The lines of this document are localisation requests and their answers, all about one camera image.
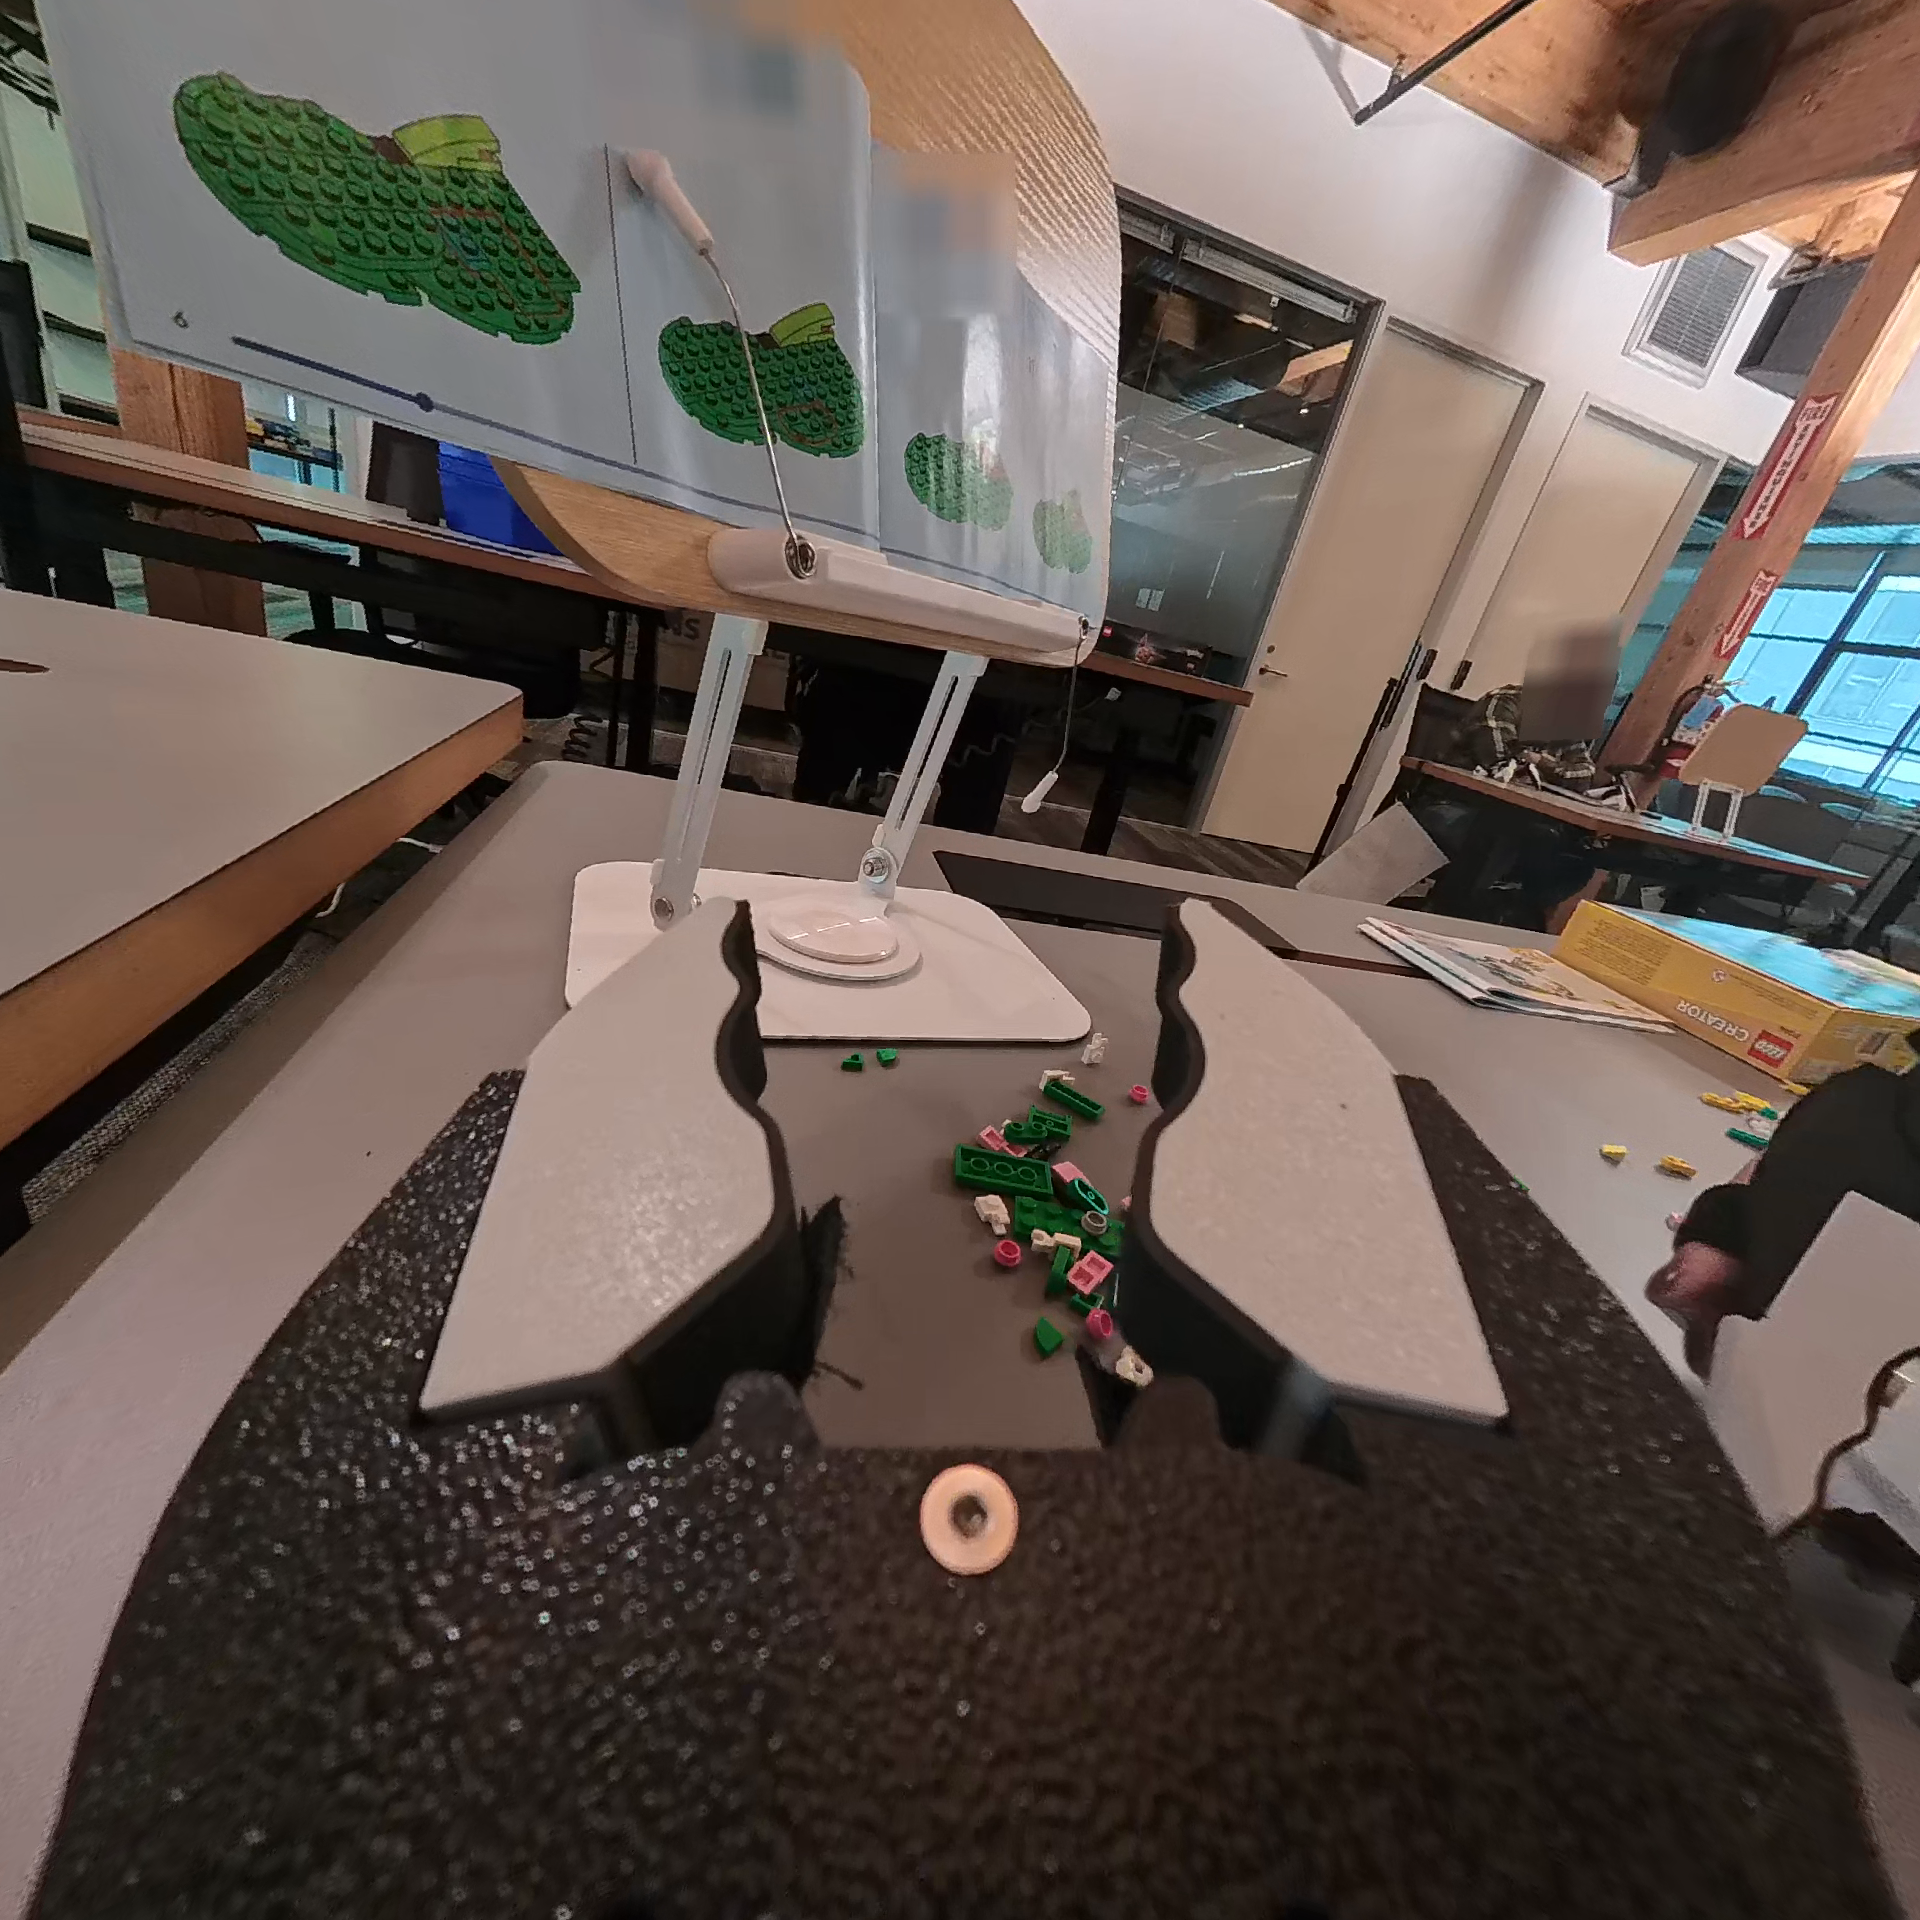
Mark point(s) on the scattered small lego pieces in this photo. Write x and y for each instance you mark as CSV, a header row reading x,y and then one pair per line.
x,y
1614,1152

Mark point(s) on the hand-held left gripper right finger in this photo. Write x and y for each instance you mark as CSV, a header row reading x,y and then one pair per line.
x,y
1319,1215

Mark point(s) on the white wall vent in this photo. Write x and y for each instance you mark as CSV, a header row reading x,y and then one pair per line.
x,y
1695,308

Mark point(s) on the white paper sheet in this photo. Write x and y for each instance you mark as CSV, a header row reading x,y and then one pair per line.
x,y
1381,855

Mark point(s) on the black wall speaker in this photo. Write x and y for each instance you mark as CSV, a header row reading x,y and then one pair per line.
x,y
1799,329

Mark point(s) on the white door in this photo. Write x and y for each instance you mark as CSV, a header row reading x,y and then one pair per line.
x,y
1589,556
1349,599

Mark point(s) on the blue plastic bin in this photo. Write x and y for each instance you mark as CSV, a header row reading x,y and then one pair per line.
x,y
487,503

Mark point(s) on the person's right hand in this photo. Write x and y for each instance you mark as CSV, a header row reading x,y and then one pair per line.
x,y
1703,1299

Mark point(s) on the stack of paper booklets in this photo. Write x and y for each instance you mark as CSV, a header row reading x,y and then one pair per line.
x,y
1501,967

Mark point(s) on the pile of green pink lego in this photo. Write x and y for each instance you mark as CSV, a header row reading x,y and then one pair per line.
x,y
998,1167

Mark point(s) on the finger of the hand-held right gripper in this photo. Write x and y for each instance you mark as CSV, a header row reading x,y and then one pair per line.
x,y
1845,1320

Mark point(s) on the wooden-top desk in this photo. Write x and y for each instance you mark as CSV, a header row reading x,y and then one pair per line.
x,y
1622,820
1185,683

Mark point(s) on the instruction booklet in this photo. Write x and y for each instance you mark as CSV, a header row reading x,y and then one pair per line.
x,y
135,224

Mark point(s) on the black square pad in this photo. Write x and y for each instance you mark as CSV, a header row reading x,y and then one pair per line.
x,y
1050,886

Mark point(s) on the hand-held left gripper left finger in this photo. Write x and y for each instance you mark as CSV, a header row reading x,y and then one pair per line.
x,y
630,1201

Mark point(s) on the yellow cardboard box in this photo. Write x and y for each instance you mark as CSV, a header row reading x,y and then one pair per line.
x,y
1724,975

